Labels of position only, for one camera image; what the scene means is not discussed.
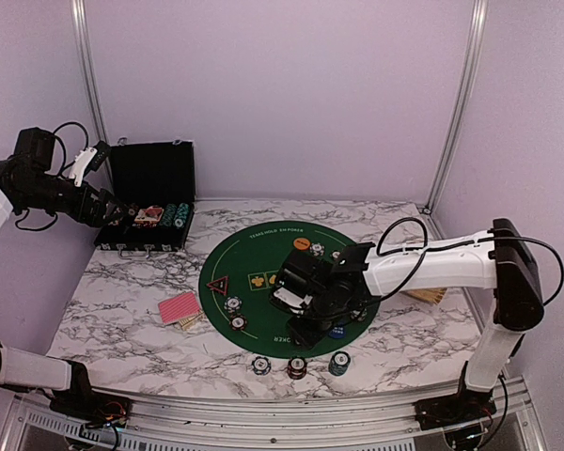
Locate left aluminium frame post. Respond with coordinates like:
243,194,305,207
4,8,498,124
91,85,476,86
70,0,109,142

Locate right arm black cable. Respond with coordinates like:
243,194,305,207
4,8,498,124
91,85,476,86
368,216,564,309

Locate woven bamboo tray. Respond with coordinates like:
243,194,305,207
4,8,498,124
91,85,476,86
404,288,447,305

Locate green chip row in case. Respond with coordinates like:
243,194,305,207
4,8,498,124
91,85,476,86
160,204,178,227

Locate black red triangle dealer button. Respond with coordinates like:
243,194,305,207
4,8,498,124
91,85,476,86
207,275,229,296

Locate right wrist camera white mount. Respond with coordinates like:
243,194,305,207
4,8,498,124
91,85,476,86
268,248,333,314

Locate aluminium frame post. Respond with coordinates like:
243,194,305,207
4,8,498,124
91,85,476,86
70,0,109,142
422,0,489,215

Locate round green poker mat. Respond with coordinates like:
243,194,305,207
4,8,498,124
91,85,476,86
198,221,379,359

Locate card decks in case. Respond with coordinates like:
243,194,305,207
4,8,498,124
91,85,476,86
133,206,164,228

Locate teal black chip stack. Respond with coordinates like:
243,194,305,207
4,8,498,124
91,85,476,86
328,351,351,377

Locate brown black chip stack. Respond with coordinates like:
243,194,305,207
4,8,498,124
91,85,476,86
287,357,307,380

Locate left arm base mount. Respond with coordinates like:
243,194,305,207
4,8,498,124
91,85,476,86
50,393,132,429

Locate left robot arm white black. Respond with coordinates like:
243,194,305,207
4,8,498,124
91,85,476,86
0,210,99,355

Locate black poker chip case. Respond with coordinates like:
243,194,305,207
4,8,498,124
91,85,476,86
94,141,196,252

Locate red backed card deck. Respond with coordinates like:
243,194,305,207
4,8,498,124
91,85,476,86
158,292,202,325

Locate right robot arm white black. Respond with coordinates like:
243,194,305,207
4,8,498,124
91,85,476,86
270,218,544,421

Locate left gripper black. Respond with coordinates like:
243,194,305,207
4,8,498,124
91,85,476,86
18,174,128,227

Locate front aluminium rail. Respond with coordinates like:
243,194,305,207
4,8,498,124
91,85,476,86
0,378,547,450

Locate orange big blind button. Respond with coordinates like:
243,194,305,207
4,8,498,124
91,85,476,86
293,238,311,251

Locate blue white chip stack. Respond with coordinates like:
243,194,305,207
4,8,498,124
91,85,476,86
251,356,271,376

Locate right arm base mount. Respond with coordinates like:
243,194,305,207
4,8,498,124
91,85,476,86
414,394,497,430

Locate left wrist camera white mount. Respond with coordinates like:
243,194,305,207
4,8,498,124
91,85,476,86
68,141,111,187

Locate teal chip row in case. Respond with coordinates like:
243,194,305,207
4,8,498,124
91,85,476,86
173,203,190,229

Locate right aluminium frame post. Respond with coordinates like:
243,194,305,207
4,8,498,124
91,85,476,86
422,0,489,215

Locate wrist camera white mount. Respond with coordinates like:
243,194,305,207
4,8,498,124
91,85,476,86
68,141,111,187
268,248,333,314

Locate blue small blind button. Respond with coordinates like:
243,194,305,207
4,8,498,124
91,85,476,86
328,326,347,339

